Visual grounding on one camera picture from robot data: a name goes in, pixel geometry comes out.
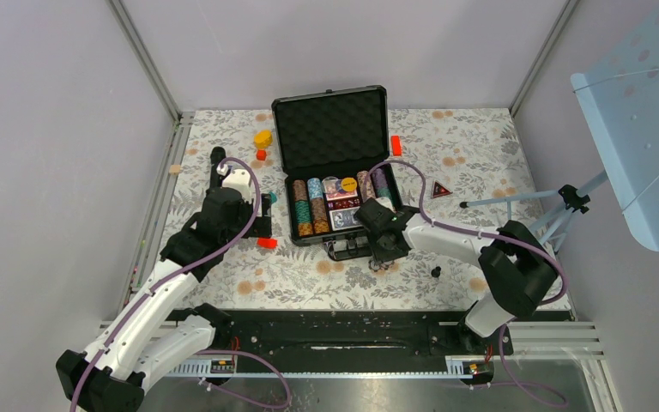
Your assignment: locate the blue playing card deck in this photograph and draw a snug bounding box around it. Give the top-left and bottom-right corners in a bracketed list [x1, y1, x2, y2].
[329, 207, 361, 231]

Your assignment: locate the clear plastic disc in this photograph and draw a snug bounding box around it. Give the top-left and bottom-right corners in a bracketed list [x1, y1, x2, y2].
[322, 177, 338, 198]

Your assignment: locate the black poker chip case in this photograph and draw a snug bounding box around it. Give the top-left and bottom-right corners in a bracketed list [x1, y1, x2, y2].
[271, 85, 402, 261]

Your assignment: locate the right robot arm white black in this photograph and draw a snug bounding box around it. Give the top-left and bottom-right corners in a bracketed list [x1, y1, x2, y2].
[354, 199, 560, 354]

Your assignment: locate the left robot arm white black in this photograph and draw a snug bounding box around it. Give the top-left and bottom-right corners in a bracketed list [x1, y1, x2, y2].
[56, 187, 271, 411]

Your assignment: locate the purple chip stack far right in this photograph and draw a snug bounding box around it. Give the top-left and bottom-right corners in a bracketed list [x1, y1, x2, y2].
[372, 167, 393, 201]

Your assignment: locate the red rectangular block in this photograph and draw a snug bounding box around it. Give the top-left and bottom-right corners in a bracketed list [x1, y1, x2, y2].
[257, 238, 278, 249]

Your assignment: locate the red playing card deck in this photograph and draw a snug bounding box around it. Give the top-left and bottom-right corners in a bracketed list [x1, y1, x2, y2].
[324, 190, 358, 201]

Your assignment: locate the yellow dealer button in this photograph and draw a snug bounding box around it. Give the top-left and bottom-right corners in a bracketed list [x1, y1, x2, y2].
[340, 177, 358, 193]

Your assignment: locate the black microphone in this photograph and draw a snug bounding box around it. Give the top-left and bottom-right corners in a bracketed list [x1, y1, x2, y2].
[209, 146, 227, 189]

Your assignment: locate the red black triangle card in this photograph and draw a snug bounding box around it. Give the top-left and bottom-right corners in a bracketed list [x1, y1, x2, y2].
[431, 180, 453, 199]

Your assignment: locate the brown chip stack far left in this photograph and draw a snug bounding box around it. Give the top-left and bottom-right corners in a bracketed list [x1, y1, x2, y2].
[292, 179, 314, 237]

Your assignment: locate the red block beside case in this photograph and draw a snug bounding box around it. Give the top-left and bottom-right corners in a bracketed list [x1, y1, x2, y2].
[390, 135, 402, 157]

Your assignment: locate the yellow cylinder block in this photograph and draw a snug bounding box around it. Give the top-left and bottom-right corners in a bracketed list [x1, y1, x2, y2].
[254, 130, 273, 150]

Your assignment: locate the floral table mat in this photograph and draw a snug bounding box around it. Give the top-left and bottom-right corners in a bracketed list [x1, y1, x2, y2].
[163, 108, 542, 311]

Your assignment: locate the light blue tripod stand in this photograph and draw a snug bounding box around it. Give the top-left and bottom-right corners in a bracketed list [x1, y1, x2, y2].
[459, 170, 608, 254]

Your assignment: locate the light blue perforated panel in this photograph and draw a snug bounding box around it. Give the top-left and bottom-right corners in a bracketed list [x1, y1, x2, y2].
[571, 7, 659, 251]

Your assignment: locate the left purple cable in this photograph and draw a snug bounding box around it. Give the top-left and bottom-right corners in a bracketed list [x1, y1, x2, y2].
[69, 157, 293, 412]

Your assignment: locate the purple cable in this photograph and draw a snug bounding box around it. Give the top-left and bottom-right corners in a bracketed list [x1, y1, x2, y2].
[360, 159, 570, 408]
[69, 157, 293, 412]

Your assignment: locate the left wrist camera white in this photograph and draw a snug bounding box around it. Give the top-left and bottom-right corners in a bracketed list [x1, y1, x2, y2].
[216, 164, 254, 202]

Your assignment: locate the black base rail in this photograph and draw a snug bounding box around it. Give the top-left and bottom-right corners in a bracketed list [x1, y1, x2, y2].
[219, 310, 514, 375]

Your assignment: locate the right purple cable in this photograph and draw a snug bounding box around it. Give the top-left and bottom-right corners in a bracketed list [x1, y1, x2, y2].
[360, 159, 570, 408]

